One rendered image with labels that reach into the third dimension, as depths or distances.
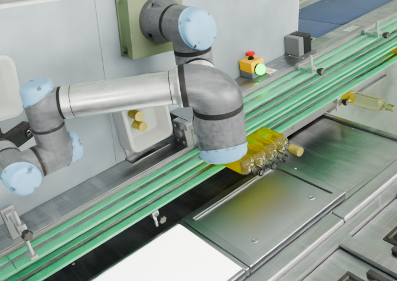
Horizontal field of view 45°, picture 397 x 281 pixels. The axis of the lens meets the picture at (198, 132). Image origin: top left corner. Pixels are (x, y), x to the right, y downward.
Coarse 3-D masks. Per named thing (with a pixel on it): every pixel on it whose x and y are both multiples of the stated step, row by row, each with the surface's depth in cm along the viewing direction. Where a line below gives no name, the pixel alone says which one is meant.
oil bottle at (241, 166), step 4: (244, 156) 167; (248, 156) 166; (240, 160) 165; (244, 160) 165; (248, 160) 165; (252, 160) 165; (224, 164) 172; (228, 164) 171; (232, 164) 168; (236, 164) 166; (240, 164) 164; (244, 164) 164; (248, 164) 164; (232, 168) 170; (236, 168) 168; (240, 168) 165; (244, 168) 164; (248, 168) 164; (240, 172) 167; (244, 172) 165; (248, 172) 165
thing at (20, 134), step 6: (18, 126) 123; (24, 126) 123; (6, 132) 120; (12, 132) 120; (18, 132) 121; (24, 132) 123; (30, 132) 125; (6, 138) 118; (12, 138) 119; (18, 138) 121; (24, 138) 124; (30, 138) 126; (18, 144) 122
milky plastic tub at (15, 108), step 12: (0, 60) 127; (12, 60) 129; (0, 72) 134; (12, 72) 130; (0, 84) 135; (12, 84) 132; (0, 96) 136; (12, 96) 135; (0, 108) 136; (12, 108) 135; (0, 120) 131
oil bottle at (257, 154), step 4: (248, 144) 174; (248, 148) 172; (252, 148) 172; (256, 148) 171; (248, 152) 170; (252, 152) 169; (256, 152) 169; (260, 152) 168; (264, 152) 169; (252, 156) 168; (256, 156) 167; (260, 156) 167; (264, 156) 168; (256, 160) 167; (260, 160) 167; (256, 164) 168; (260, 164) 168
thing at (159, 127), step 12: (156, 108) 170; (132, 120) 167; (144, 120) 170; (156, 120) 174; (168, 120) 168; (132, 132) 169; (144, 132) 172; (156, 132) 171; (168, 132) 170; (132, 144) 161; (144, 144) 166
